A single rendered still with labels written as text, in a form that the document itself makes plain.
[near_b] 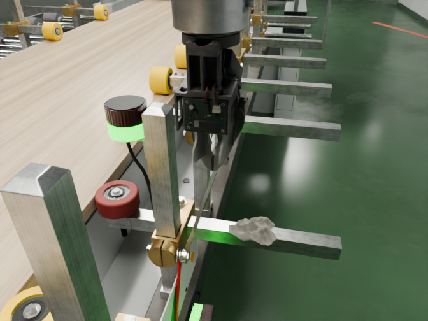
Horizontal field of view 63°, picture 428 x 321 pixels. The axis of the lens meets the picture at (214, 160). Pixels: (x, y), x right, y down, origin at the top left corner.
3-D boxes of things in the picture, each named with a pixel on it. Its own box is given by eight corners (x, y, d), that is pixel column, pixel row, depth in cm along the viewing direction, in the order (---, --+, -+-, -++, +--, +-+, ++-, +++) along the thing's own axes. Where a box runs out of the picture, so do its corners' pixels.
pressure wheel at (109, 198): (150, 223, 74) (144, 179, 67) (135, 252, 67) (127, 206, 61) (114, 218, 75) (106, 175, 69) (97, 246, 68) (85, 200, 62)
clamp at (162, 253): (195, 218, 71) (195, 199, 69) (176, 271, 60) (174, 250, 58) (169, 214, 72) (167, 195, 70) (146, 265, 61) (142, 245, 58)
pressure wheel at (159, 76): (170, 61, 103) (164, 83, 100) (176, 79, 110) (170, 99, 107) (151, 60, 104) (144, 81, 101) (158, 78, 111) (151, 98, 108)
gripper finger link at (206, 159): (185, 185, 51) (183, 128, 46) (195, 163, 56) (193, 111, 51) (206, 187, 51) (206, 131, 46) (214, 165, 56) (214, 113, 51)
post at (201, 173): (210, 211, 93) (209, 22, 67) (207, 220, 90) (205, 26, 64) (198, 209, 94) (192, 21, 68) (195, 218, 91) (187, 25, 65)
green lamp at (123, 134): (155, 125, 54) (154, 112, 53) (141, 144, 49) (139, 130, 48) (119, 121, 55) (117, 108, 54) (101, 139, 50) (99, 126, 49)
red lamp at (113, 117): (153, 110, 53) (152, 96, 52) (139, 128, 48) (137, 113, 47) (117, 107, 54) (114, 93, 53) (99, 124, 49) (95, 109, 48)
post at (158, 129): (186, 306, 76) (172, 100, 50) (182, 321, 73) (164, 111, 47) (171, 303, 76) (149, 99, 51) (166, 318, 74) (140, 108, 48)
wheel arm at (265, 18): (316, 22, 182) (317, 15, 180) (316, 24, 179) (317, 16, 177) (221, 18, 190) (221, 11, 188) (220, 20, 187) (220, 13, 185)
